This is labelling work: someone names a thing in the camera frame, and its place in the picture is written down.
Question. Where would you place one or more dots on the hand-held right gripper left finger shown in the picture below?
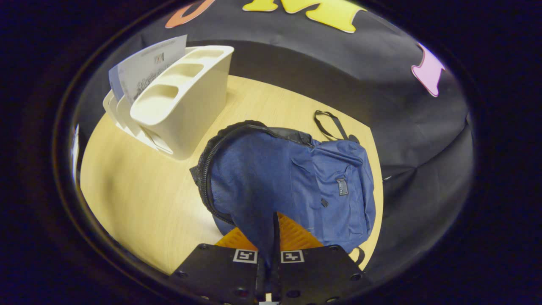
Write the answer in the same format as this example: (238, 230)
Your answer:
(220, 271)

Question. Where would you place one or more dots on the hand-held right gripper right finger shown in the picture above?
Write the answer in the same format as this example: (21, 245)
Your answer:
(317, 271)

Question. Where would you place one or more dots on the blue schoolbag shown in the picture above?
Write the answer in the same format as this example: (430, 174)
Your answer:
(262, 169)

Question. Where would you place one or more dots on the white plastic bookshelf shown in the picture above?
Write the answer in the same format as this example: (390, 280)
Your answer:
(190, 106)

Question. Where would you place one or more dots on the white book with plain cover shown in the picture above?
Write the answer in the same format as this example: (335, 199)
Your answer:
(148, 63)

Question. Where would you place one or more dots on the black backdrop cloth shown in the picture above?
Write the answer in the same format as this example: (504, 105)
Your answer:
(338, 84)

